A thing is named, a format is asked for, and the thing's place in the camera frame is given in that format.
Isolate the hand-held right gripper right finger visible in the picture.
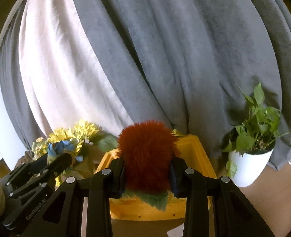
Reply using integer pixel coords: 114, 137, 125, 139
170, 157, 276, 237

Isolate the white plant pot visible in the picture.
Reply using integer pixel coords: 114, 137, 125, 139
228, 142, 276, 188

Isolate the brown patterned cloth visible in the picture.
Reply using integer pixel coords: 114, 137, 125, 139
14, 151, 36, 171

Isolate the grey curtain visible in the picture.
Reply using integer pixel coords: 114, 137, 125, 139
0, 12, 47, 149
67, 0, 291, 169

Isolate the green leafy plant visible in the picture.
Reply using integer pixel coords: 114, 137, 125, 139
222, 83, 291, 179

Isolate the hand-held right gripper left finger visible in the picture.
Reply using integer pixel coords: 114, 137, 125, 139
19, 157, 125, 237

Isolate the pale pink curtain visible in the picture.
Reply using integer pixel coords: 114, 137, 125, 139
18, 0, 171, 144

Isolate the red fluffy plush toy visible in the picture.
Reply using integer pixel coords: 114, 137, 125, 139
117, 120, 180, 212

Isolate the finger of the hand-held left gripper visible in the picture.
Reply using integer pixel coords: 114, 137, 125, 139
3, 156, 49, 186
35, 152, 73, 188

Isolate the small colourful printed cloth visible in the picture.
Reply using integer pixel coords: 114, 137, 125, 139
47, 138, 85, 164

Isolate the sunflower bouquet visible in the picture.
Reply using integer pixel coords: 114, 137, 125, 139
32, 120, 119, 162

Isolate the yellow plastic crate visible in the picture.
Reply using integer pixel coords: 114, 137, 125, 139
93, 130, 218, 222

